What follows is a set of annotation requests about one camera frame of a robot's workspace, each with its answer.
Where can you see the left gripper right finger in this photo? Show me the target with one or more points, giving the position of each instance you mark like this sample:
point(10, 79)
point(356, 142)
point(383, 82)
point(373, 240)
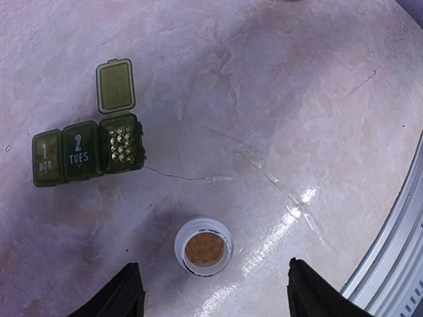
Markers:
point(310, 295)

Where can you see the small white pill bottle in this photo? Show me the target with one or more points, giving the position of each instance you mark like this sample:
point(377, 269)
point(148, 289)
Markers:
point(203, 247)

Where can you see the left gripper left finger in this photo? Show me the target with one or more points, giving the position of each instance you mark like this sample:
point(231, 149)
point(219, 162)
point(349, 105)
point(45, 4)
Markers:
point(123, 295)

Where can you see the green weekly pill organizer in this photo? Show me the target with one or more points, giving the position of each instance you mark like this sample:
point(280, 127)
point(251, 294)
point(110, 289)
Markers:
point(88, 149)

